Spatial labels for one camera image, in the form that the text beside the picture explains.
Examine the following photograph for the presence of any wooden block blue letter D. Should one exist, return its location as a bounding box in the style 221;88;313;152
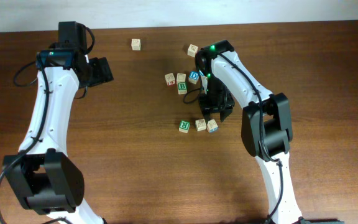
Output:
188;71;199;84

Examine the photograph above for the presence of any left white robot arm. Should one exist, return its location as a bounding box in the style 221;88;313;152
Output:
1;50;113;223

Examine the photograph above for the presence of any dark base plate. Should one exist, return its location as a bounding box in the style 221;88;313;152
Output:
297;219;345;224

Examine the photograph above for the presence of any wooden block green letter B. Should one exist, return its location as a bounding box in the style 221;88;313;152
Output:
177;82;188;95

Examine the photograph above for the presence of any wooden block red side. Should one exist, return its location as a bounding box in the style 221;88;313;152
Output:
187;44;198;57

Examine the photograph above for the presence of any wooden block green letter R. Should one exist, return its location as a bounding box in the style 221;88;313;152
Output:
178;120;190;133

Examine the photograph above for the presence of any wooden block blue side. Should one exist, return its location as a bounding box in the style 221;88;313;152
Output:
207;119;219;133

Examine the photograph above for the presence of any wooden block red letter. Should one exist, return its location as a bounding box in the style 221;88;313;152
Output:
164;73;176;86

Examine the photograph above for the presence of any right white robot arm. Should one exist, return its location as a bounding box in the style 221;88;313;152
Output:
195;40;302;223

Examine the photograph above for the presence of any far wooden block green side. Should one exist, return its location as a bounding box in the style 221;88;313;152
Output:
131;39;141;51

